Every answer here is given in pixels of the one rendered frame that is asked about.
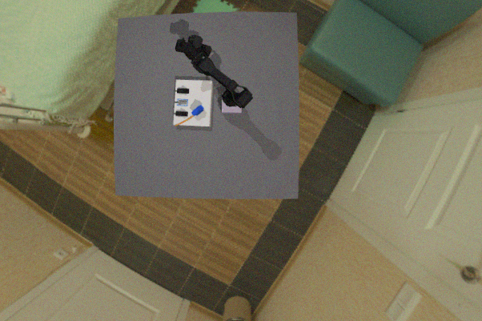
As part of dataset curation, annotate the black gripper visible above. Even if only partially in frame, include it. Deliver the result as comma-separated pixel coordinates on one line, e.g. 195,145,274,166
175,38,211,57

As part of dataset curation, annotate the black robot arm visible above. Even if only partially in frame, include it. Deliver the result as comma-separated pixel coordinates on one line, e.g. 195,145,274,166
181,35,253,108

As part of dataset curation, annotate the blue micro servo with orange cable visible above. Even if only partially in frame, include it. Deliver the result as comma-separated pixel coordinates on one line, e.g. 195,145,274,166
175,104,203,126

